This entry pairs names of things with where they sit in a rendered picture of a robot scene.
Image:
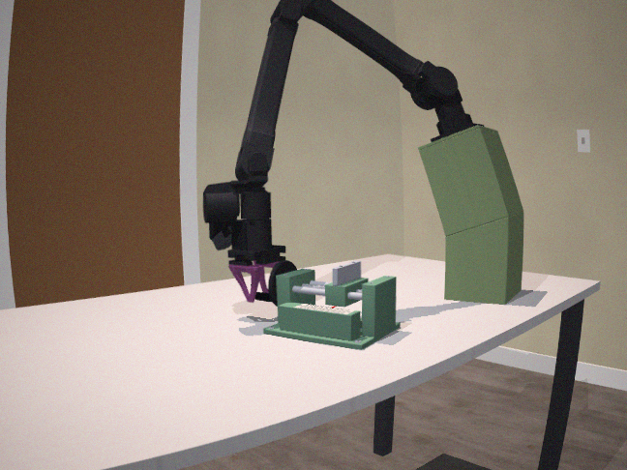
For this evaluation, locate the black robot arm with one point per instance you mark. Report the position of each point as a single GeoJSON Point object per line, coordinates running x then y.
{"type": "Point", "coordinates": [221, 202]}

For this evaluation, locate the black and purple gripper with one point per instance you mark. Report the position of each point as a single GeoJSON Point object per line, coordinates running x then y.
{"type": "Point", "coordinates": [261, 251]}

